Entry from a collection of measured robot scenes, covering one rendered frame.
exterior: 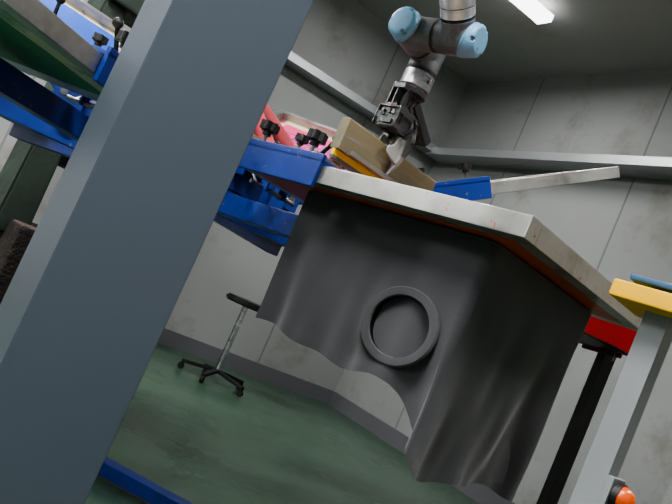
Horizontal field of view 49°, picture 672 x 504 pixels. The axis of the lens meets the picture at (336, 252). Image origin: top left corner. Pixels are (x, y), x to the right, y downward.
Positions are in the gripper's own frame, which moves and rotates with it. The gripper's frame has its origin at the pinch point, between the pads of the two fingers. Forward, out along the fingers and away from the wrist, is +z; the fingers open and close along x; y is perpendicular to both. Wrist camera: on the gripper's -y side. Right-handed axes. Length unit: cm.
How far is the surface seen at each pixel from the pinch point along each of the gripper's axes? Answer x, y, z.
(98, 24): -211, -12, -41
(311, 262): 12.2, 21.6, 28.6
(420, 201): 38.1, 28.9, 12.5
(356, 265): 23.9, 21.7, 26.1
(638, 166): -83, -295, -124
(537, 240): 60, 25, 13
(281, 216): -24.1, 2.6, 18.8
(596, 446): 76, 14, 39
